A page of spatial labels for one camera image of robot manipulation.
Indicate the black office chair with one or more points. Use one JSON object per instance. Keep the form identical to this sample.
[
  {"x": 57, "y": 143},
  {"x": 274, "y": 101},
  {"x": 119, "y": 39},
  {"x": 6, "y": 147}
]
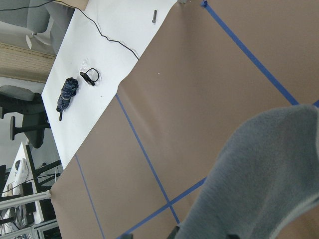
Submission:
[{"x": 20, "y": 100}]

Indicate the metal bolt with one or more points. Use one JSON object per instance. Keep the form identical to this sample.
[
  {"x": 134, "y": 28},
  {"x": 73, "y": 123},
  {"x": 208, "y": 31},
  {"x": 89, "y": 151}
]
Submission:
[{"x": 154, "y": 16}]

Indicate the grey-blue microfibre towel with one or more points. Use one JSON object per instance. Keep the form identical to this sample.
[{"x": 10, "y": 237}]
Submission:
[{"x": 266, "y": 175}]

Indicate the grey office chair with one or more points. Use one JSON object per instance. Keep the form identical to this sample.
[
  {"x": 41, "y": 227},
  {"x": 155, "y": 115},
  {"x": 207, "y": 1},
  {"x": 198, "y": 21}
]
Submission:
[{"x": 47, "y": 20}]

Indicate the folded dark blue umbrella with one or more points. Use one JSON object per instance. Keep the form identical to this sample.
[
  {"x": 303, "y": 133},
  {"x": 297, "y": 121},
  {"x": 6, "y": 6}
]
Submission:
[{"x": 67, "y": 92}]

